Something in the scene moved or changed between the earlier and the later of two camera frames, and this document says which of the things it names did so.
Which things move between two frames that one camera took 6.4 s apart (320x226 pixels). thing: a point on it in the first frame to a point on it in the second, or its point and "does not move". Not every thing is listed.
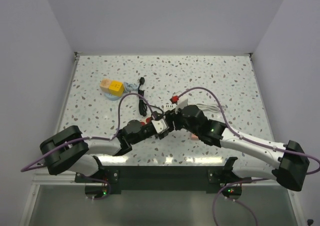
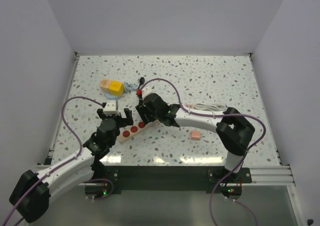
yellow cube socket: [116, 88] does not move
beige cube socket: [104, 84] does not move
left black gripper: [159, 115] to [124, 121]
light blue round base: [112, 97] does not move
